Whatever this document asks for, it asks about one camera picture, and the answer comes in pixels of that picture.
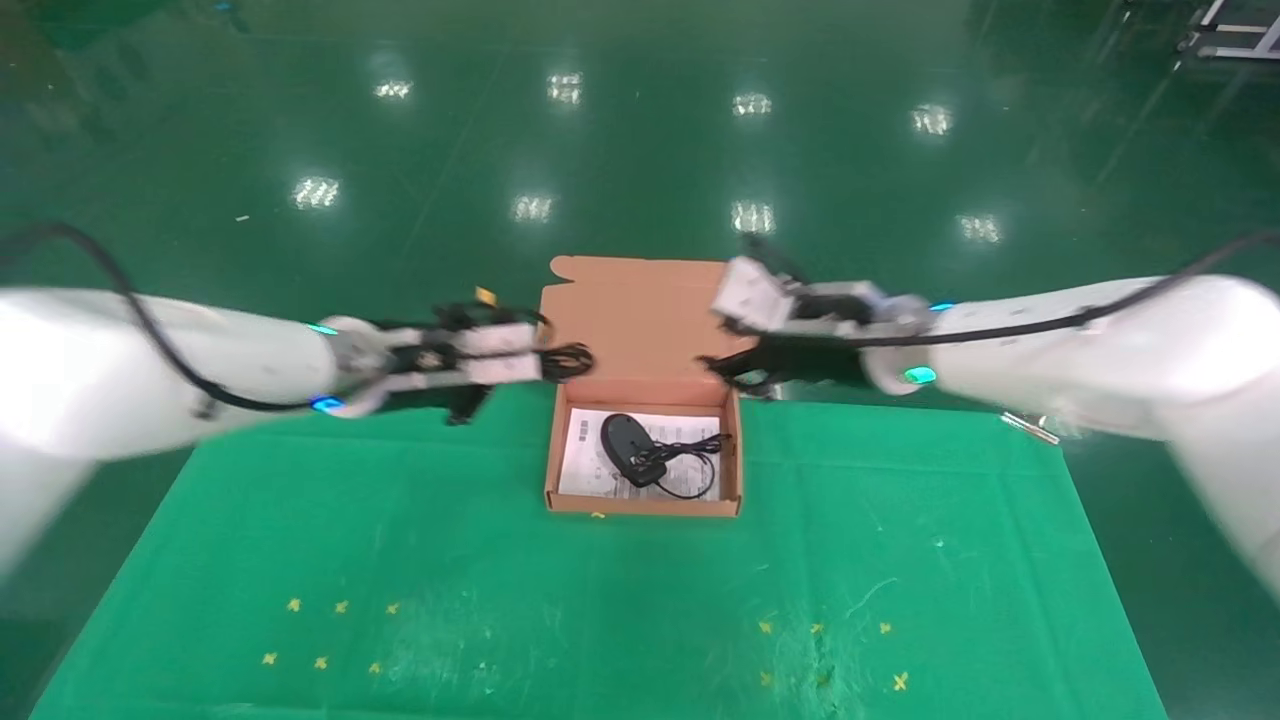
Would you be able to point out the white printed paper sheet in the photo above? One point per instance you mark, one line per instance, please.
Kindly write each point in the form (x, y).
(583, 462)

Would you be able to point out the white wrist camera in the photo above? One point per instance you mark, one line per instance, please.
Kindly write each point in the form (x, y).
(752, 295)
(500, 355)

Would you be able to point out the black computer mouse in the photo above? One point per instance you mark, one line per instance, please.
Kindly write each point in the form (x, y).
(625, 442)

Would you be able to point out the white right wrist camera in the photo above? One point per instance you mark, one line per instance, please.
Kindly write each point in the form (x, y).
(752, 295)

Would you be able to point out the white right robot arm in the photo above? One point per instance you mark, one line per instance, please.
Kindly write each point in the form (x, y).
(1100, 360)

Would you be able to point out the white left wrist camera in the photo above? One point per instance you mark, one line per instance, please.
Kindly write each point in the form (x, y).
(500, 355)

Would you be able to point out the green table cloth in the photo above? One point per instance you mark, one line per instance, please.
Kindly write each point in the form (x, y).
(500, 580)

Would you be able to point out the white metal frame base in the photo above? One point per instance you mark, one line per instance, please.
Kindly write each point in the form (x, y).
(1240, 45)

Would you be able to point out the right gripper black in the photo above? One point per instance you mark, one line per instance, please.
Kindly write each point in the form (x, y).
(820, 360)

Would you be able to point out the open brown cardboard box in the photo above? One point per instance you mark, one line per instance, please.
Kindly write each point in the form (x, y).
(640, 320)

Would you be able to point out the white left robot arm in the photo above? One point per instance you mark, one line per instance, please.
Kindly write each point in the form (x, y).
(120, 370)

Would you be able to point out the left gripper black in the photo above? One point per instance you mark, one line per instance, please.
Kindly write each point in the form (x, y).
(420, 368)

